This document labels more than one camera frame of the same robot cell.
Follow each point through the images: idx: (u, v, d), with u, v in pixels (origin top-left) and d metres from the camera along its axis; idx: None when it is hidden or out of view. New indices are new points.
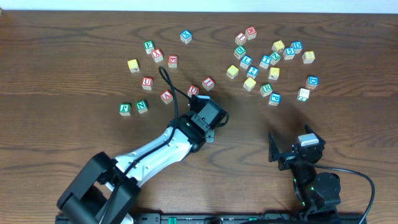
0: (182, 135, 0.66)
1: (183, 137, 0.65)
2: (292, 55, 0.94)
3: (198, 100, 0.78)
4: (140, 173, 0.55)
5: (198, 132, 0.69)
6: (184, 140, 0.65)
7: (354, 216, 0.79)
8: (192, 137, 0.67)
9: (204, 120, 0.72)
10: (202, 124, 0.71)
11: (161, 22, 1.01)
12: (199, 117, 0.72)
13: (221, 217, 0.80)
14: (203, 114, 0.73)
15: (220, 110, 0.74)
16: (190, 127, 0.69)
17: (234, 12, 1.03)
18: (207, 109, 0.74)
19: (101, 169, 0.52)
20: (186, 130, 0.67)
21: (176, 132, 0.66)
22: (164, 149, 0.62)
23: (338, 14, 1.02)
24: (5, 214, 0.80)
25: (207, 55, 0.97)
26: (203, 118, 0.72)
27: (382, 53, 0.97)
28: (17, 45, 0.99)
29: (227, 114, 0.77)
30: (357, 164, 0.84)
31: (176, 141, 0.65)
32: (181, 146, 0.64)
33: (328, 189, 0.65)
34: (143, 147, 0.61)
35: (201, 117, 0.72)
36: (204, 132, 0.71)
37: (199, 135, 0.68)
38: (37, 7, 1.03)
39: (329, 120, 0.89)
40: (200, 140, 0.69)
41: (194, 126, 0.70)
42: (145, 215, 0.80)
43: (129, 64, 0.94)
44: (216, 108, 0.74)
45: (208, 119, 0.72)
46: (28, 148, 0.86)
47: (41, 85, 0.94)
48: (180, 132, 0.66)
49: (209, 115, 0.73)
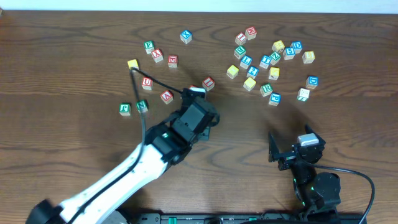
0: (153, 155, 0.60)
1: (153, 159, 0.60)
2: (292, 55, 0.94)
3: (191, 93, 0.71)
4: (87, 220, 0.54)
5: (178, 144, 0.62)
6: (153, 163, 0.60)
7: (354, 216, 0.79)
8: (168, 153, 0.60)
9: (188, 125, 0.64)
10: (184, 131, 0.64)
11: (161, 22, 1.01)
12: (181, 122, 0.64)
13: (221, 217, 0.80)
14: (186, 118, 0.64)
15: (204, 114, 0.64)
16: (166, 139, 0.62)
17: (234, 12, 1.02)
18: (189, 113, 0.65)
19: (41, 219, 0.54)
20: (161, 145, 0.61)
21: (145, 153, 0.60)
22: (127, 178, 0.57)
23: (339, 14, 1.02)
24: (5, 214, 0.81)
25: (207, 55, 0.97)
26: (186, 123, 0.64)
27: (383, 53, 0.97)
28: (17, 45, 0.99)
29: (218, 114, 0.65)
30: (357, 164, 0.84)
31: (145, 163, 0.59)
32: (150, 170, 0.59)
33: (328, 188, 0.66)
34: (101, 181, 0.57)
35: (184, 122, 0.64)
36: (188, 141, 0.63)
37: (178, 148, 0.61)
38: (37, 7, 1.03)
39: (329, 120, 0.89)
40: (182, 152, 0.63)
41: (172, 136, 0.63)
42: (145, 215, 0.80)
43: (129, 64, 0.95)
44: (199, 111, 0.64)
45: (190, 124, 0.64)
46: (28, 147, 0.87)
47: (41, 85, 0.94)
48: (150, 152, 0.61)
49: (192, 119, 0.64)
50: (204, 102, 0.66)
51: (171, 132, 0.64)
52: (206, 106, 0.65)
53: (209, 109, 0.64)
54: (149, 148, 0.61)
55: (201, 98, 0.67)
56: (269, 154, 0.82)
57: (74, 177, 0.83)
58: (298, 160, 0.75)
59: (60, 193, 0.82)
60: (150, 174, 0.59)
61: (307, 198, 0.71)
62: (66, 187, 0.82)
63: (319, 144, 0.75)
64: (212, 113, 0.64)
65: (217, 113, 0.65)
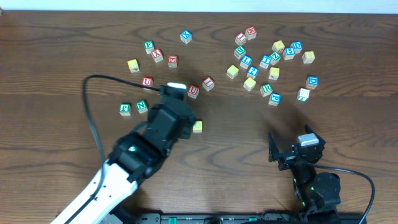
0: (117, 176, 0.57)
1: (117, 181, 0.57)
2: (292, 56, 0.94)
3: (168, 91, 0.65)
4: None
5: (146, 157, 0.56)
6: (116, 186, 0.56)
7: (355, 216, 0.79)
8: (135, 169, 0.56)
9: (160, 132, 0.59)
10: (155, 140, 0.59)
11: (161, 22, 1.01)
12: (152, 130, 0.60)
13: (221, 217, 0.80)
14: (157, 124, 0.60)
15: (175, 118, 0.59)
16: (132, 154, 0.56)
17: (234, 12, 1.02)
18: (160, 120, 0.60)
19: None
20: (127, 162, 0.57)
21: (109, 175, 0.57)
22: (90, 207, 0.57)
23: (339, 14, 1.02)
24: (4, 214, 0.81)
25: (207, 55, 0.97)
26: (158, 130, 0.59)
27: (383, 53, 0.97)
28: (17, 45, 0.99)
29: (192, 114, 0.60)
30: (357, 164, 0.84)
31: (109, 187, 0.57)
32: (114, 193, 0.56)
33: (328, 188, 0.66)
34: (68, 211, 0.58)
35: (155, 129, 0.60)
36: (161, 149, 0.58)
37: (146, 162, 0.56)
38: (37, 7, 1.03)
39: (329, 120, 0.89)
40: (154, 163, 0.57)
41: (140, 149, 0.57)
42: (145, 215, 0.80)
43: (129, 64, 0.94)
44: (171, 115, 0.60)
45: (162, 130, 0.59)
46: (28, 148, 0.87)
47: (41, 85, 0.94)
48: (114, 173, 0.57)
49: (164, 125, 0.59)
50: (178, 104, 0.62)
51: (138, 145, 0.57)
52: (179, 107, 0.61)
53: (183, 112, 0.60)
54: (114, 168, 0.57)
55: (175, 100, 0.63)
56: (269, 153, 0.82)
57: (74, 177, 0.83)
58: (298, 160, 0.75)
59: (60, 193, 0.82)
60: (115, 198, 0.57)
61: (307, 198, 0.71)
62: (66, 187, 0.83)
63: (319, 143, 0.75)
64: (186, 116, 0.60)
65: (194, 115, 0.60)
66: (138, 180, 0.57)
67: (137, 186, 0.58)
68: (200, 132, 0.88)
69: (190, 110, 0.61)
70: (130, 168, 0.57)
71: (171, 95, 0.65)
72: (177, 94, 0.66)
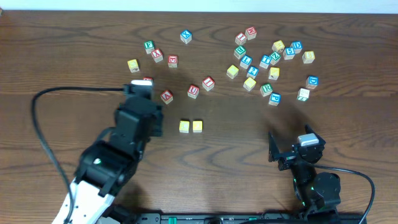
0: (88, 193, 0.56)
1: (88, 199, 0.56)
2: (292, 56, 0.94)
3: (134, 90, 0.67)
4: None
5: (116, 165, 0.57)
6: (89, 205, 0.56)
7: (355, 216, 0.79)
8: (107, 179, 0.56)
9: (125, 135, 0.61)
10: (122, 145, 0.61)
11: (161, 22, 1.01)
12: (116, 135, 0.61)
13: (221, 217, 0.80)
14: (122, 128, 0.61)
15: (138, 117, 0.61)
16: (100, 166, 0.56)
17: (234, 12, 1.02)
18: (122, 123, 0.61)
19: None
20: (97, 175, 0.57)
21: (79, 195, 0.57)
22: None
23: (339, 14, 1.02)
24: (3, 214, 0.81)
25: (207, 55, 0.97)
26: (123, 134, 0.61)
27: (383, 53, 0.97)
28: (17, 45, 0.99)
29: (153, 111, 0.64)
30: (357, 164, 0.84)
31: (83, 207, 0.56)
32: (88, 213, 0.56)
33: (328, 188, 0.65)
34: None
35: (120, 133, 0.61)
36: (129, 152, 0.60)
37: (117, 170, 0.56)
38: (37, 7, 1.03)
39: (329, 120, 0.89)
40: (126, 169, 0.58)
41: (109, 158, 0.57)
42: (145, 215, 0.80)
43: (129, 64, 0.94)
44: (132, 115, 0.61)
45: (127, 133, 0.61)
46: (27, 147, 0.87)
47: (41, 85, 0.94)
48: (84, 192, 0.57)
49: (128, 127, 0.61)
50: (137, 103, 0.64)
51: (104, 155, 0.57)
52: (139, 107, 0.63)
53: (143, 111, 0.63)
54: (83, 186, 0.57)
55: (133, 100, 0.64)
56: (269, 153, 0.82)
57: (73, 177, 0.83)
58: (298, 160, 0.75)
59: (60, 193, 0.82)
60: (90, 216, 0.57)
61: (307, 198, 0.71)
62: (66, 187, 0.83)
63: (319, 144, 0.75)
64: (148, 113, 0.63)
65: (153, 110, 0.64)
66: (112, 190, 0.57)
67: (112, 196, 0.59)
68: (200, 132, 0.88)
69: (150, 107, 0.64)
70: (101, 180, 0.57)
71: (137, 93, 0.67)
72: (142, 93, 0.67)
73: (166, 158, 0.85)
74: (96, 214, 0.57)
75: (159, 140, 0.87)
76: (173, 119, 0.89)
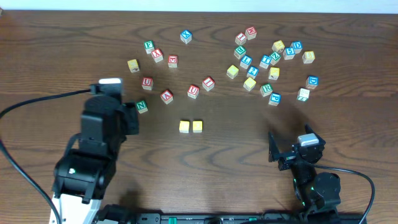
0: (71, 205, 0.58)
1: (73, 210, 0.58)
2: (292, 56, 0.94)
3: (102, 90, 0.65)
4: None
5: (92, 168, 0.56)
6: (75, 214, 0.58)
7: (355, 216, 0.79)
8: (87, 185, 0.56)
9: (94, 139, 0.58)
10: (93, 149, 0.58)
11: (161, 22, 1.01)
12: (84, 140, 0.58)
13: (221, 217, 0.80)
14: (87, 132, 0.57)
15: (101, 117, 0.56)
16: (77, 175, 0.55)
17: (234, 12, 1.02)
18: (86, 126, 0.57)
19: None
20: (75, 183, 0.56)
21: (63, 209, 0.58)
22: None
23: (339, 14, 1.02)
24: (3, 214, 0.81)
25: (207, 55, 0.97)
26: (91, 137, 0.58)
27: (382, 53, 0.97)
28: (17, 45, 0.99)
29: (113, 107, 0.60)
30: (357, 164, 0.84)
31: (69, 218, 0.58)
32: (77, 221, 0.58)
33: (328, 188, 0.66)
34: None
35: (87, 137, 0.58)
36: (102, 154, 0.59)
37: (94, 173, 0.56)
38: (37, 7, 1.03)
39: (329, 120, 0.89)
40: (104, 170, 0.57)
41: (83, 164, 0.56)
42: (145, 215, 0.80)
43: (129, 64, 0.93)
44: (94, 116, 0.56)
45: (94, 135, 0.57)
46: (27, 147, 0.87)
47: (41, 85, 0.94)
48: (67, 205, 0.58)
49: (94, 130, 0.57)
50: (97, 102, 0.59)
51: (78, 163, 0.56)
52: (101, 106, 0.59)
53: (106, 108, 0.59)
54: (65, 199, 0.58)
55: (92, 100, 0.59)
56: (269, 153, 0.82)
57: None
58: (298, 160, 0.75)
59: None
60: None
61: (307, 198, 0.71)
62: None
63: (319, 143, 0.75)
64: (111, 110, 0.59)
65: (117, 106, 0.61)
66: (96, 193, 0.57)
67: (99, 200, 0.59)
68: (200, 132, 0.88)
69: (112, 103, 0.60)
70: (81, 187, 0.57)
71: (107, 93, 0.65)
72: (112, 92, 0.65)
73: (166, 158, 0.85)
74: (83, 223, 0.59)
75: (158, 140, 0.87)
76: (173, 119, 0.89)
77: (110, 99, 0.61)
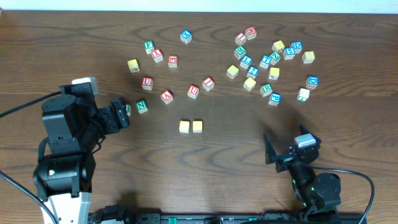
0: (63, 201, 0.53)
1: (66, 206, 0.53)
2: (292, 56, 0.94)
3: (73, 91, 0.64)
4: None
5: (71, 164, 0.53)
6: (72, 210, 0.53)
7: (355, 216, 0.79)
8: (71, 180, 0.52)
9: (63, 137, 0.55)
10: (67, 147, 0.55)
11: (161, 22, 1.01)
12: (55, 142, 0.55)
13: (221, 217, 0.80)
14: (54, 132, 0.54)
15: (63, 112, 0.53)
16: (56, 175, 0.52)
17: (234, 13, 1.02)
18: (51, 127, 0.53)
19: None
20: (58, 183, 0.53)
21: (55, 209, 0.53)
22: None
23: (339, 14, 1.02)
24: (3, 214, 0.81)
25: (207, 55, 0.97)
26: (60, 136, 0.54)
27: (382, 53, 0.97)
28: (17, 45, 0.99)
29: (71, 101, 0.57)
30: (357, 164, 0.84)
31: (64, 216, 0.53)
32: (73, 216, 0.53)
33: (328, 188, 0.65)
34: None
35: (56, 137, 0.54)
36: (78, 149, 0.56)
37: (74, 167, 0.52)
38: (37, 8, 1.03)
39: (329, 120, 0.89)
40: (83, 163, 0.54)
41: (60, 163, 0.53)
42: (145, 215, 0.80)
43: (129, 64, 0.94)
44: (55, 113, 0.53)
45: (63, 133, 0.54)
46: (27, 147, 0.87)
47: (41, 85, 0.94)
48: (59, 203, 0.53)
49: (60, 127, 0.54)
50: (54, 101, 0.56)
51: (55, 163, 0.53)
52: (60, 103, 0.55)
53: (64, 104, 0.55)
54: (55, 198, 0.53)
55: (48, 101, 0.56)
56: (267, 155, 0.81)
57: None
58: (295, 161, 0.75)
59: None
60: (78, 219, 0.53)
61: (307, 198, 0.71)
62: None
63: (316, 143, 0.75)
64: (71, 104, 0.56)
65: (76, 99, 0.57)
66: (83, 186, 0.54)
67: (87, 193, 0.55)
68: (200, 132, 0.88)
69: (69, 98, 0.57)
70: (65, 186, 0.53)
71: (78, 93, 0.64)
72: (83, 92, 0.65)
73: (166, 159, 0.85)
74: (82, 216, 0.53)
75: (158, 140, 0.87)
76: (173, 119, 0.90)
77: (66, 96, 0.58)
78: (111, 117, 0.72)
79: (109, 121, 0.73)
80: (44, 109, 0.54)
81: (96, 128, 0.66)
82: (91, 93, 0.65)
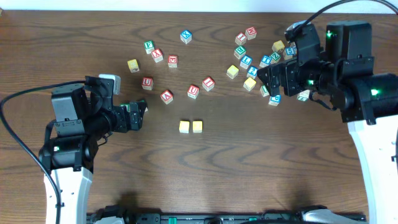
0: (66, 175, 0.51)
1: (68, 178, 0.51)
2: (292, 56, 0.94)
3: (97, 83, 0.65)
4: None
5: (74, 142, 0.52)
6: (73, 181, 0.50)
7: (355, 216, 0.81)
8: (74, 157, 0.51)
9: (69, 118, 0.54)
10: (71, 127, 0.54)
11: (161, 23, 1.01)
12: (60, 123, 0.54)
13: (221, 217, 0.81)
14: (61, 114, 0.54)
15: (70, 94, 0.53)
16: (61, 152, 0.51)
17: (234, 13, 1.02)
18: (59, 107, 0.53)
19: None
20: (62, 160, 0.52)
21: (57, 181, 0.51)
22: (63, 216, 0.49)
23: (339, 14, 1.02)
24: (4, 214, 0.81)
25: (207, 55, 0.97)
26: (66, 117, 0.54)
27: (382, 54, 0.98)
28: (17, 45, 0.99)
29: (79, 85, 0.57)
30: (356, 164, 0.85)
31: (66, 188, 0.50)
32: (74, 188, 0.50)
33: (356, 44, 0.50)
34: None
35: (63, 119, 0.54)
36: (82, 130, 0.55)
37: (78, 144, 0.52)
38: (37, 7, 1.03)
39: (329, 119, 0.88)
40: (87, 142, 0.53)
41: (64, 141, 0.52)
42: (145, 215, 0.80)
43: (129, 64, 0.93)
44: (63, 96, 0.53)
45: (69, 114, 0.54)
46: (28, 147, 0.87)
47: (41, 85, 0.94)
48: (63, 175, 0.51)
49: (67, 109, 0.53)
50: (63, 87, 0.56)
51: (61, 141, 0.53)
52: (68, 88, 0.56)
53: (73, 89, 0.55)
54: (59, 172, 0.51)
55: (57, 88, 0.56)
56: (268, 76, 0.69)
57: None
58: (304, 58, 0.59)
59: None
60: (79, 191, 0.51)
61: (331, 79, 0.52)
62: None
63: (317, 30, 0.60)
64: (79, 89, 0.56)
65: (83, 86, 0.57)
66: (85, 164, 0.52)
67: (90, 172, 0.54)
68: (200, 132, 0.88)
69: (78, 85, 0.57)
70: (69, 163, 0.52)
71: (100, 87, 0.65)
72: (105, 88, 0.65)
73: (166, 158, 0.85)
74: (84, 190, 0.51)
75: (158, 140, 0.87)
76: (173, 120, 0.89)
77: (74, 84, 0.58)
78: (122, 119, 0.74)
79: (119, 120, 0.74)
80: (53, 93, 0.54)
81: (104, 122, 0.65)
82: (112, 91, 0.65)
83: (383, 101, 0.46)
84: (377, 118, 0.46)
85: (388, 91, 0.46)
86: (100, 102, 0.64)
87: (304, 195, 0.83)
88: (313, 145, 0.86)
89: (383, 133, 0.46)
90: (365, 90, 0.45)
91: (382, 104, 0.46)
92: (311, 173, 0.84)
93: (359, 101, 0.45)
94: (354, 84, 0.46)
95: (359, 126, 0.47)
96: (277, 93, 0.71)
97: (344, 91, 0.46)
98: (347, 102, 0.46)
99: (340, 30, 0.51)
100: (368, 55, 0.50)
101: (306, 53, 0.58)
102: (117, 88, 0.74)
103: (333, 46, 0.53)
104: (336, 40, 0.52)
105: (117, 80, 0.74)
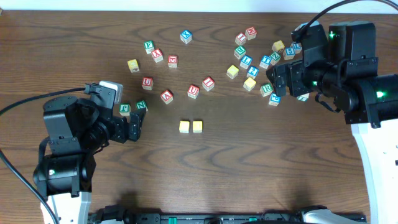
0: (64, 201, 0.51)
1: (65, 206, 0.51)
2: (292, 56, 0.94)
3: (97, 91, 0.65)
4: None
5: (71, 164, 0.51)
6: (72, 208, 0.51)
7: (354, 216, 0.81)
8: (71, 180, 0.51)
9: (63, 136, 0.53)
10: (68, 145, 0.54)
11: (161, 22, 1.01)
12: (55, 141, 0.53)
13: (221, 217, 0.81)
14: (55, 132, 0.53)
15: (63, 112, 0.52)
16: (57, 174, 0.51)
17: (234, 12, 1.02)
18: (52, 126, 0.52)
19: None
20: (58, 184, 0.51)
21: (55, 208, 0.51)
22: None
23: (339, 14, 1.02)
24: (4, 214, 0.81)
25: (208, 55, 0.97)
26: (60, 135, 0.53)
27: (382, 53, 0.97)
28: (17, 45, 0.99)
29: (72, 99, 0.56)
30: (356, 164, 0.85)
31: (65, 214, 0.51)
32: (73, 215, 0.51)
33: (360, 45, 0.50)
34: None
35: (57, 137, 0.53)
36: (78, 148, 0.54)
37: (74, 167, 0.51)
38: (37, 8, 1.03)
39: (329, 120, 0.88)
40: (84, 163, 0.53)
41: (60, 163, 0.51)
42: (145, 215, 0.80)
43: (129, 64, 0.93)
44: (56, 112, 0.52)
45: (63, 132, 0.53)
46: (28, 148, 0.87)
47: (41, 85, 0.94)
48: (61, 202, 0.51)
49: (61, 127, 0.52)
50: (56, 102, 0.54)
51: (56, 162, 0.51)
52: (60, 104, 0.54)
53: (66, 104, 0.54)
54: (56, 198, 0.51)
55: (50, 102, 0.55)
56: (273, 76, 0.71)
57: None
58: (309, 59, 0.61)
59: None
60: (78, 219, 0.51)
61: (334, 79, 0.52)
62: None
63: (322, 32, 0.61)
64: (73, 105, 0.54)
65: (77, 99, 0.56)
66: (83, 186, 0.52)
67: (88, 193, 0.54)
68: (200, 132, 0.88)
69: (71, 99, 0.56)
70: (66, 186, 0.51)
71: (101, 94, 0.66)
72: (105, 96, 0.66)
73: (166, 159, 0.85)
74: (83, 216, 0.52)
75: (158, 140, 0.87)
76: (173, 120, 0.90)
77: (67, 97, 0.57)
78: (121, 128, 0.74)
79: (117, 130, 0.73)
80: (45, 109, 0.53)
81: (101, 133, 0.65)
82: (113, 101, 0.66)
83: (388, 104, 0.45)
84: (383, 121, 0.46)
85: (394, 93, 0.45)
86: (96, 113, 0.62)
87: (304, 195, 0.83)
88: (313, 145, 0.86)
89: (387, 135, 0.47)
90: (370, 92, 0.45)
91: (387, 106, 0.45)
92: (311, 172, 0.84)
93: (363, 103, 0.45)
94: (358, 85, 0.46)
95: (363, 129, 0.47)
96: (283, 94, 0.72)
97: (349, 93, 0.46)
98: (352, 104, 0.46)
99: (344, 30, 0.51)
100: (373, 55, 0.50)
101: (311, 53, 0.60)
102: (120, 97, 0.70)
103: (337, 46, 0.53)
104: (340, 41, 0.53)
105: (120, 88, 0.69)
